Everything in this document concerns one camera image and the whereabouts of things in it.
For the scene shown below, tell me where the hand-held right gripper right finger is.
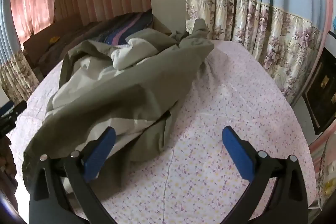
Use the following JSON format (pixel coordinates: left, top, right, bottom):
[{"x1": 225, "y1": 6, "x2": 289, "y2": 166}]
[{"x1": 222, "y1": 126, "x2": 307, "y2": 224}]

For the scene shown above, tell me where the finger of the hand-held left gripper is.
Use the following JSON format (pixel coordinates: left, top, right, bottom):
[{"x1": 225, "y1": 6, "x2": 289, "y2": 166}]
[{"x1": 0, "y1": 101, "x2": 27, "y2": 121}]

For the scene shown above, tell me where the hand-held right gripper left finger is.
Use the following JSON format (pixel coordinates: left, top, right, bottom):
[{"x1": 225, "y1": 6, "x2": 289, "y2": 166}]
[{"x1": 28, "y1": 126, "x2": 117, "y2": 224}]

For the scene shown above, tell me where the olive jacket with white lining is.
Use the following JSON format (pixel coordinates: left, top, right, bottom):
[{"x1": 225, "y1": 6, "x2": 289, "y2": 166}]
[{"x1": 22, "y1": 18, "x2": 215, "y2": 193}]

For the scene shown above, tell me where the person's left hand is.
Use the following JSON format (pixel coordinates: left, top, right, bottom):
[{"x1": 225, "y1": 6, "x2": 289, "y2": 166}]
[{"x1": 0, "y1": 135, "x2": 18, "y2": 188}]

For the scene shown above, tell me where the narrow blue floral curtain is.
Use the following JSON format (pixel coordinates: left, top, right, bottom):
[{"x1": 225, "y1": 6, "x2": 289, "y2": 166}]
[{"x1": 0, "y1": 0, "x2": 40, "y2": 102}]

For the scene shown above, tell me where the bed with pink floral sheet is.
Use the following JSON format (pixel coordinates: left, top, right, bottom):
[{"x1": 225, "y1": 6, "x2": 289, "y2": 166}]
[{"x1": 8, "y1": 39, "x2": 317, "y2": 224}]

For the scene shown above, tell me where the brown covered bed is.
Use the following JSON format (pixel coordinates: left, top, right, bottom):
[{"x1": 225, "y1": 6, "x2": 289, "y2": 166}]
[{"x1": 22, "y1": 15, "x2": 105, "y2": 70}]

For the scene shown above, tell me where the pink striped cloth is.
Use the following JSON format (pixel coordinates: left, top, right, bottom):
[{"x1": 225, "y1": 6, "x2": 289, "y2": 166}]
[{"x1": 308, "y1": 132, "x2": 336, "y2": 154}]

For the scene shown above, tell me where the dark framed cabinet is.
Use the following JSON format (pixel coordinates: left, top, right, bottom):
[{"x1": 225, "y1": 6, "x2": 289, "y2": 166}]
[{"x1": 302, "y1": 48, "x2": 336, "y2": 135}]

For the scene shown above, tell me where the pink window curtain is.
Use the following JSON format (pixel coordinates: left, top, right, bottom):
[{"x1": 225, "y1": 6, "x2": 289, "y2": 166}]
[{"x1": 10, "y1": 0, "x2": 55, "y2": 43}]

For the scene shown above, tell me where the purple pink striped blanket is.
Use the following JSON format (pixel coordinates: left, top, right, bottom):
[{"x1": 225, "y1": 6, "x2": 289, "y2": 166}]
[{"x1": 89, "y1": 10, "x2": 155, "y2": 46}]

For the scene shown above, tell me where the wide blue floral curtain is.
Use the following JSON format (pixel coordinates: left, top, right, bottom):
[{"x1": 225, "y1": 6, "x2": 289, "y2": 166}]
[{"x1": 185, "y1": 0, "x2": 331, "y2": 106}]

